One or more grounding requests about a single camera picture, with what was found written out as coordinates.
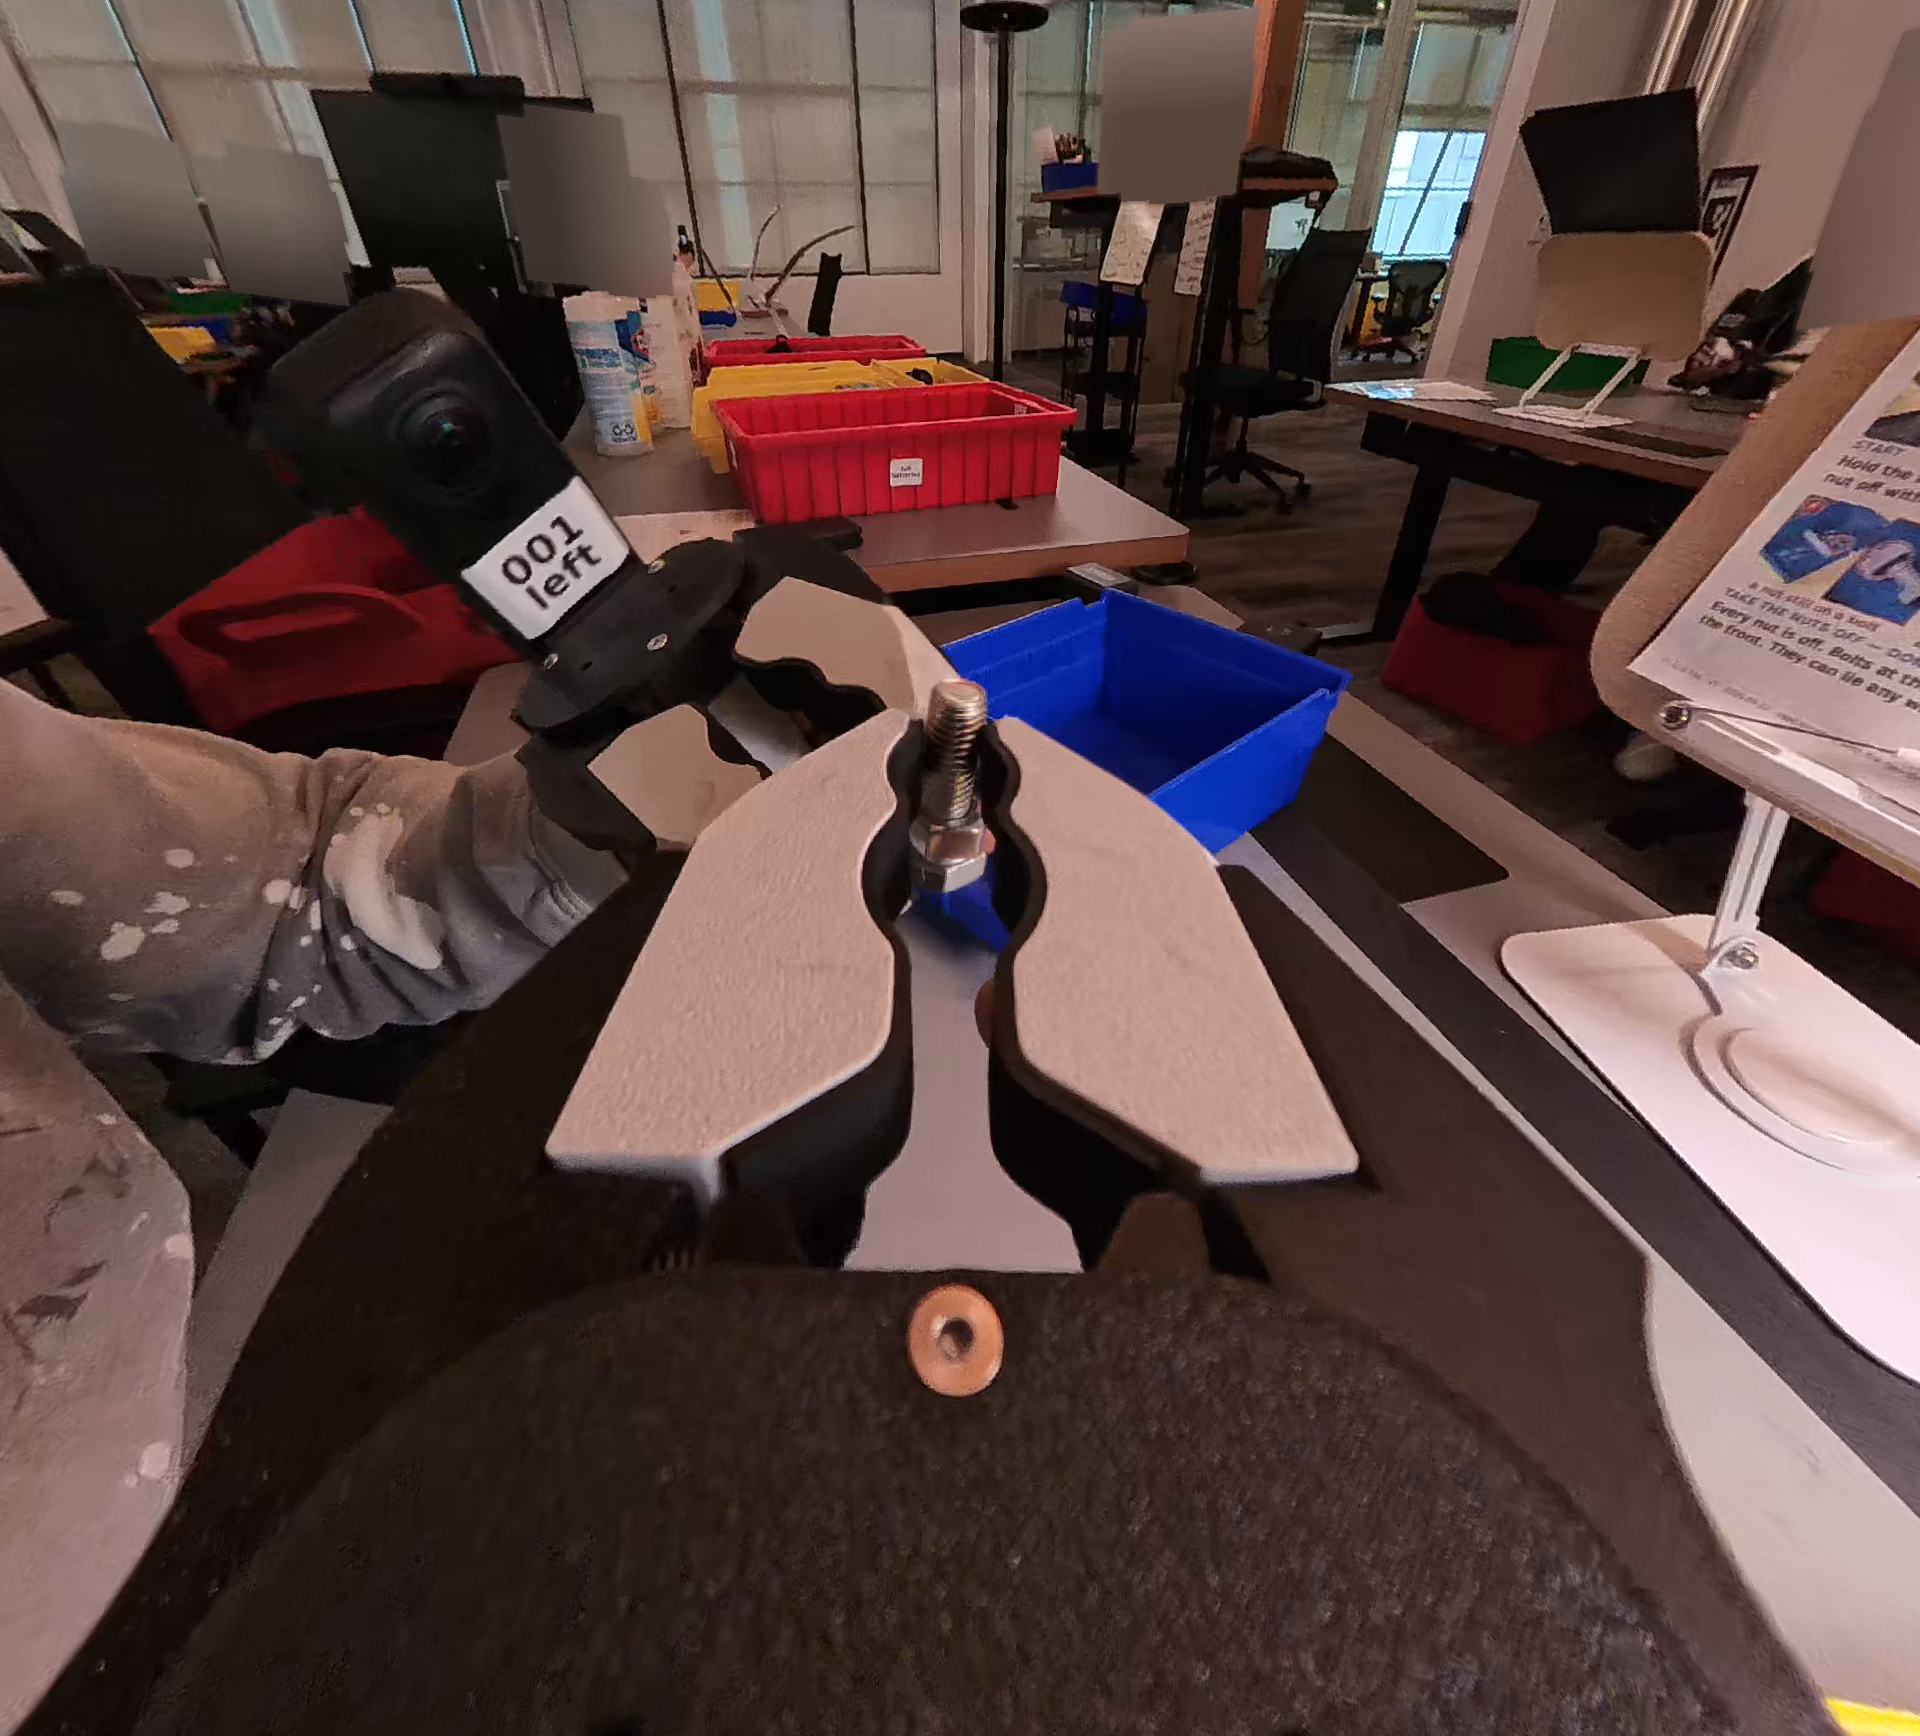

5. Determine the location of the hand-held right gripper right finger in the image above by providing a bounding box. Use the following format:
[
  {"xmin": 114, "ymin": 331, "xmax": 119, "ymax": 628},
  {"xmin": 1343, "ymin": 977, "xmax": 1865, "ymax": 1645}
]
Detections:
[{"xmin": 981, "ymin": 716, "xmax": 1362, "ymax": 1228}]

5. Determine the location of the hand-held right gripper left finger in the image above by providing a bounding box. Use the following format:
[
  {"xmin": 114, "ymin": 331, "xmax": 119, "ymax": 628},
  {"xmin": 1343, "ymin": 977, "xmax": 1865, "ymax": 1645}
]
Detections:
[{"xmin": 546, "ymin": 710, "xmax": 918, "ymax": 1228}]

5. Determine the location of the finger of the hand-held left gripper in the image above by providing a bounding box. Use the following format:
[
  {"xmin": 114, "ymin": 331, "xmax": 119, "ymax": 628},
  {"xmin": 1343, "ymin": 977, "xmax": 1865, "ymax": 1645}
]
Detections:
[
  {"xmin": 588, "ymin": 704, "xmax": 770, "ymax": 853},
  {"xmin": 731, "ymin": 576, "xmax": 962, "ymax": 722}
]

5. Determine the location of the steel hex bolt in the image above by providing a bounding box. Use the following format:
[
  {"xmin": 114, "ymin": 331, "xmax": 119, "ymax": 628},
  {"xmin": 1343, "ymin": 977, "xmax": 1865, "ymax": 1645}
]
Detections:
[{"xmin": 905, "ymin": 681, "xmax": 995, "ymax": 889}]

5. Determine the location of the blue plastic bin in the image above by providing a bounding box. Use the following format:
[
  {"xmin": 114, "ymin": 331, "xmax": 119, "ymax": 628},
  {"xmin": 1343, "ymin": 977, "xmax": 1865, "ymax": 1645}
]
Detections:
[{"xmin": 918, "ymin": 588, "xmax": 1352, "ymax": 949}]

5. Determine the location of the person's left forearm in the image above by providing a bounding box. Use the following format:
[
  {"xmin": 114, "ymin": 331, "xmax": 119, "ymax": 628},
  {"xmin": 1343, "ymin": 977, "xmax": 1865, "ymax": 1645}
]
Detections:
[{"xmin": 0, "ymin": 685, "xmax": 631, "ymax": 1063}]

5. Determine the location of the red plastic bin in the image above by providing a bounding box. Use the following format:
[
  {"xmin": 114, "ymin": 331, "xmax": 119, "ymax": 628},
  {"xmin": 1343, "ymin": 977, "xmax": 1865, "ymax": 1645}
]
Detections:
[
  {"xmin": 702, "ymin": 331, "xmax": 928, "ymax": 369},
  {"xmin": 715, "ymin": 381, "xmax": 1079, "ymax": 523}
]

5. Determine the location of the black monitor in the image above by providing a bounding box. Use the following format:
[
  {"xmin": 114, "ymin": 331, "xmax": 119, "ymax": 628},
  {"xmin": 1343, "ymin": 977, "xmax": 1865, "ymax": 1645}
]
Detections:
[{"xmin": 311, "ymin": 74, "xmax": 528, "ymax": 284}]

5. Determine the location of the red plastic basket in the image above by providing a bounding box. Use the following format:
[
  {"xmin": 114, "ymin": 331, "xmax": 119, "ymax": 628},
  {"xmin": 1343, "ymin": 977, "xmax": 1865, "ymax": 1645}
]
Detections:
[{"xmin": 149, "ymin": 508, "xmax": 519, "ymax": 734}]

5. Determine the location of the flat yellow tray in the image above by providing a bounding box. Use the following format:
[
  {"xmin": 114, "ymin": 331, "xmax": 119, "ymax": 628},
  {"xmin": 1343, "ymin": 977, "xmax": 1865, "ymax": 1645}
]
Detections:
[{"xmin": 692, "ymin": 355, "xmax": 992, "ymax": 478}]

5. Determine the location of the white carton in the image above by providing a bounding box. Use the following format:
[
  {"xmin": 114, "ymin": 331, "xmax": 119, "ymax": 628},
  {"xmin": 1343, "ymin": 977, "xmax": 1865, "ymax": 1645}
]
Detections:
[{"xmin": 643, "ymin": 249, "xmax": 707, "ymax": 429}]

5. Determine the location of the large dark panel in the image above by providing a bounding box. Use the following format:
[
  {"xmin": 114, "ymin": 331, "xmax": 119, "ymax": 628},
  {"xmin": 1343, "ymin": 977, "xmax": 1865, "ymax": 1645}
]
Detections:
[{"xmin": 0, "ymin": 265, "xmax": 301, "ymax": 717}]

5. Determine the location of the black office chair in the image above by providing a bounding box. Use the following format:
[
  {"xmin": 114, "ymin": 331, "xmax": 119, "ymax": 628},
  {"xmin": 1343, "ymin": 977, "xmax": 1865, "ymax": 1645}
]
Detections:
[{"xmin": 1176, "ymin": 228, "xmax": 1373, "ymax": 516}]

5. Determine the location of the brown office desk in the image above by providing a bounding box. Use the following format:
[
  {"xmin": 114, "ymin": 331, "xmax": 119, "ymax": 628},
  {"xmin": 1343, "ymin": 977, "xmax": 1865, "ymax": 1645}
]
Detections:
[{"xmin": 1325, "ymin": 377, "xmax": 1757, "ymax": 643}]

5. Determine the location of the green bin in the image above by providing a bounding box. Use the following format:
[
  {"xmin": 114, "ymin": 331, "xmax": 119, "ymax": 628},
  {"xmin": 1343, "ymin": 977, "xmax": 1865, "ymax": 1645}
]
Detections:
[{"xmin": 1488, "ymin": 335, "xmax": 1651, "ymax": 396}]

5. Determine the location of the small white stand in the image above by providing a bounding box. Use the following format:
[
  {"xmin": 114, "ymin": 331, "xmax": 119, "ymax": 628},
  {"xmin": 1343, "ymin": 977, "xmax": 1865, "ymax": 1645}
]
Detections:
[{"xmin": 1499, "ymin": 344, "xmax": 1643, "ymax": 425}]

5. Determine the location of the person's spattered grey sweatshirt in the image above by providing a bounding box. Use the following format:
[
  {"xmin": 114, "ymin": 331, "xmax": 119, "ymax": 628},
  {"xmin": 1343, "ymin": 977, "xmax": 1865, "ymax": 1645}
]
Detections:
[{"xmin": 0, "ymin": 985, "xmax": 197, "ymax": 1694}]

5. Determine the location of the printed instruction sheet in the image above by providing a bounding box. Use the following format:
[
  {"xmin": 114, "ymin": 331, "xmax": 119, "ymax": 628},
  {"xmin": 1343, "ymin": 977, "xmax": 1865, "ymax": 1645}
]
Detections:
[{"xmin": 1631, "ymin": 331, "xmax": 1920, "ymax": 747}]

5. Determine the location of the small wooden board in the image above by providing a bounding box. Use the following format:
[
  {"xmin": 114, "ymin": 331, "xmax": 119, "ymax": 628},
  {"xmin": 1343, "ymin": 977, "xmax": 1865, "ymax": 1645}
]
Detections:
[{"xmin": 1532, "ymin": 228, "xmax": 1715, "ymax": 361}]

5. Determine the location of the black panel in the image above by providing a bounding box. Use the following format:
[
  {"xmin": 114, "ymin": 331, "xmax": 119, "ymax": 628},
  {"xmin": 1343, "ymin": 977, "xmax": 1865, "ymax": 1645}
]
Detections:
[{"xmin": 1517, "ymin": 87, "xmax": 1703, "ymax": 238}]

